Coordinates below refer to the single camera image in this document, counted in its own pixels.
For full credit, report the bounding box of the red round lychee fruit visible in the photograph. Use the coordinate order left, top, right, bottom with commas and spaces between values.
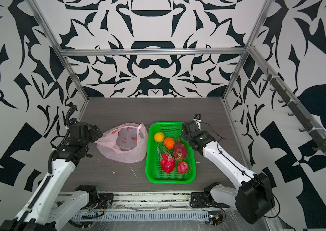
177, 161, 189, 175

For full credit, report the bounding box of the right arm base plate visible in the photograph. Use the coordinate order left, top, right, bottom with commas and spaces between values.
189, 192, 229, 208

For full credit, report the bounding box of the red dragon fruit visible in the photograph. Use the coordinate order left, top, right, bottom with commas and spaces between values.
156, 147, 176, 174

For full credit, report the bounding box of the pink plastic bag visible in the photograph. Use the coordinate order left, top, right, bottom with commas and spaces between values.
95, 123, 148, 164

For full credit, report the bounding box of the orange fruit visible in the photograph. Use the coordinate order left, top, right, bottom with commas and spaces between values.
164, 137, 175, 149

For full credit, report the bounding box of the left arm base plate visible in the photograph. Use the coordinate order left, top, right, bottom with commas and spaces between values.
93, 193, 114, 210

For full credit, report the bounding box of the yellow fruit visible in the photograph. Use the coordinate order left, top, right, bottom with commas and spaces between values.
154, 132, 165, 143

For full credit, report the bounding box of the black hook rail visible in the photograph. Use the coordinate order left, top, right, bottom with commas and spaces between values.
264, 73, 326, 153

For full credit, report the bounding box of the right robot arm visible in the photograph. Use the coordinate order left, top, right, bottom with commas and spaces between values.
181, 120, 278, 224

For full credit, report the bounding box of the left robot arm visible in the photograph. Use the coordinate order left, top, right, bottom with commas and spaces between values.
0, 122, 103, 231

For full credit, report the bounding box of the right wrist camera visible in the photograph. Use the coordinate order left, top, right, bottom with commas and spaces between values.
193, 114, 201, 124

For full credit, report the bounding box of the green plastic basket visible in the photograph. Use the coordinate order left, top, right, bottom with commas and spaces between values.
145, 122, 197, 184

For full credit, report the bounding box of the small circuit board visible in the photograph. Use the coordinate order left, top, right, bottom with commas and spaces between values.
207, 210, 226, 227

